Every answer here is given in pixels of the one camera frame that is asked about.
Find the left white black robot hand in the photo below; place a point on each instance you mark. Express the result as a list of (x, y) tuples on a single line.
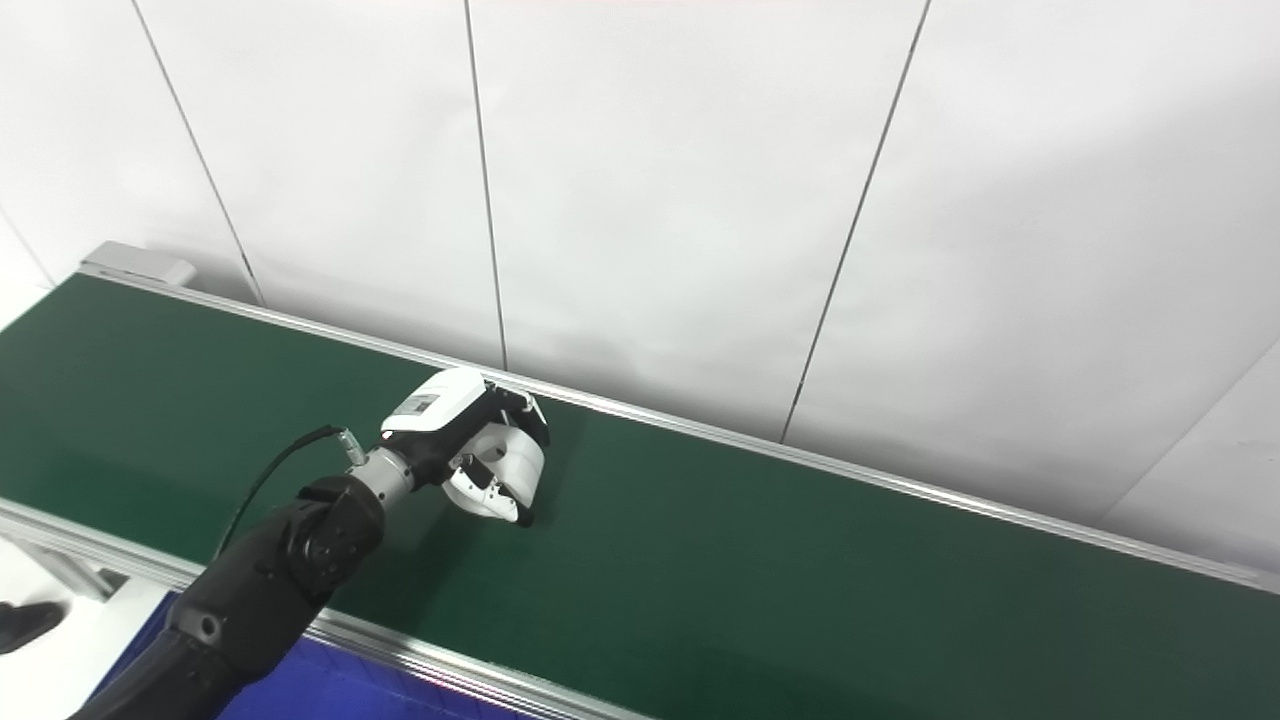
[(440, 405)]

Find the white cylindrical part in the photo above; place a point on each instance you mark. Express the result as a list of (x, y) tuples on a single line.
[(515, 462)]

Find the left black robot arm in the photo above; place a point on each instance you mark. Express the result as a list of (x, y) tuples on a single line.
[(290, 560)]

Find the blue plastic bin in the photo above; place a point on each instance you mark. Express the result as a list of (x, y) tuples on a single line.
[(330, 690)]

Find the grey conveyor end housing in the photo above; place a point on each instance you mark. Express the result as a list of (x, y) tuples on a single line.
[(140, 262)]

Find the green conveyor belt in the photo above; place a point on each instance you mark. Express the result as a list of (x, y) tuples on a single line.
[(800, 580)]

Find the grey conveyor support leg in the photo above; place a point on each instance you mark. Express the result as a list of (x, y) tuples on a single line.
[(75, 572)]

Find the aluminium conveyor side rail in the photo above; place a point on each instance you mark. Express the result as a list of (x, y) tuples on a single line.
[(800, 457), (400, 650)]

